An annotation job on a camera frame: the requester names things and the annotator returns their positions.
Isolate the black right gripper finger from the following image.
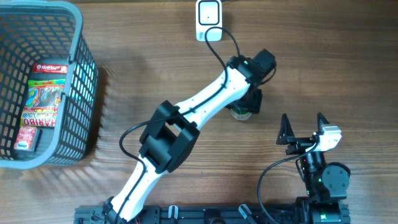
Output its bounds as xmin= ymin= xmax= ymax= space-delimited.
xmin=276 ymin=113 xmax=295 ymax=145
xmin=317 ymin=112 xmax=330 ymax=134

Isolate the red Nescafe stick pack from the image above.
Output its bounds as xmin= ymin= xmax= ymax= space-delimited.
xmin=33 ymin=63 xmax=68 ymax=74

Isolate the green Haribo candy bag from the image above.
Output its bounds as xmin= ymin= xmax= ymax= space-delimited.
xmin=21 ymin=79 xmax=65 ymax=128

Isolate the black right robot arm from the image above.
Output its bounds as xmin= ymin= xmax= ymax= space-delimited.
xmin=276 ymin=113 xmax=351 ymax=223

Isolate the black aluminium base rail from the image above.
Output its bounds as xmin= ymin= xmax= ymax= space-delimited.
xmin=73 ymin=204 xmax=351 ymax=224

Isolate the white barcode scanner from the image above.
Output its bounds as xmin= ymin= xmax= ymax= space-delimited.
xmin=195 ymin=0 xmax=223 ymax=42

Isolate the grey plastic mesh basket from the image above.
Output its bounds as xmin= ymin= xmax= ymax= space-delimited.
xmin=1 ymin=1 xmax=100 ymax=170

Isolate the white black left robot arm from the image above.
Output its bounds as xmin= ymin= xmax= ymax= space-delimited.
xmin=103 ymin=49 xmax=276 ymax=223

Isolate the red tissue pack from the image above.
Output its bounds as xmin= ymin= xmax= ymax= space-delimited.
xmin=14 ymin=126 xmax=40 ymax=152

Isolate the green lid small jar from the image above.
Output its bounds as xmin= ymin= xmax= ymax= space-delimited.
xmin=231 ymin=108 xmax=252 ymax=121

